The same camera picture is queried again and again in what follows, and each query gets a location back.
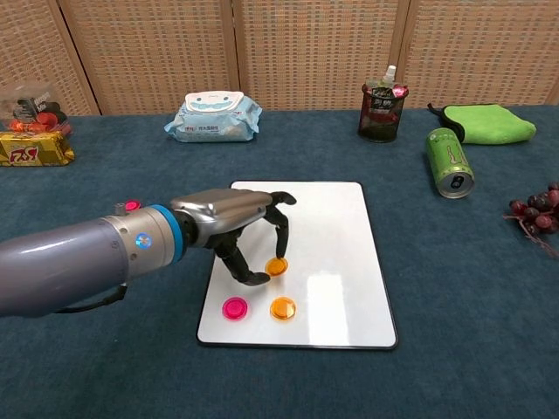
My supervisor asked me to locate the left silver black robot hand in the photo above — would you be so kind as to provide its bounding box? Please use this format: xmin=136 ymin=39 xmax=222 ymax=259
xmin=169 ymin=188 xmax=298 ymax=287

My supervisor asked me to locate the orange round magnet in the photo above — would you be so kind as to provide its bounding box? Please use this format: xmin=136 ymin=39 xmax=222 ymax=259
xmin=265 ymin=257 xmax=290 ymax=278
xmin=269 ymin=296 xmax=297 ymax=323

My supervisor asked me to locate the blue wet wipes pack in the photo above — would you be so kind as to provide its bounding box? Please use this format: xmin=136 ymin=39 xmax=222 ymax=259
xmin=163 ymin=90 xmax=264 ymax=144

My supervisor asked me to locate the white magnetic board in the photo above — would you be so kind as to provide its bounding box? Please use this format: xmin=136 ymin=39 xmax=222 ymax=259
xmin=196 ymin=180 xmax=399 ymax=350

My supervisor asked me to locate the black mesh pen holder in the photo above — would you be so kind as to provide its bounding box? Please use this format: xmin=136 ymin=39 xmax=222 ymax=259
xmin=357 ymin=82 xmax=411 ymax=144

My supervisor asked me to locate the woven folding screen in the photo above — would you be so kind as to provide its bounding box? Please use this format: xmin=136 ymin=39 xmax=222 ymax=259
xmin=0 ymin=0 xmax=559 ymax=117

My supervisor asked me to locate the yellow snack pack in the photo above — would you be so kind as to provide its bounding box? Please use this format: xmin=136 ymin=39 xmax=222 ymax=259
xmin=0 ymin=130 xmax=76 ymax=168

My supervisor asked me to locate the drink pouch with white cap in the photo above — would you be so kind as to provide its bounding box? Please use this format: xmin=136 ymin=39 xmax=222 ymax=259
xmin=366 ymin=65 xmax=405 ymax=117

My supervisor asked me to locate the green drink can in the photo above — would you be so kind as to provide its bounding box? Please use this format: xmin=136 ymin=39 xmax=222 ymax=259
xmin=425 ymin=127 xmax=475 ymax=200

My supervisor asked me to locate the green folded towel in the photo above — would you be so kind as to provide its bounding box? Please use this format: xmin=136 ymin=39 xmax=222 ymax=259
xmin=426 ymin=102 xmax=537 ymax=146

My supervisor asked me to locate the dark red grape bunch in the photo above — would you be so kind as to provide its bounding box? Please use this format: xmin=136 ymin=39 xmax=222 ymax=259
xmin=502 ymin=182 xmax=559 ymax=259

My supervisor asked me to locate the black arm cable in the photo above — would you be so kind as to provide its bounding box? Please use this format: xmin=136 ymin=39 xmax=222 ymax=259
xmin=52 ymin=282 xmax=128 ymax=315

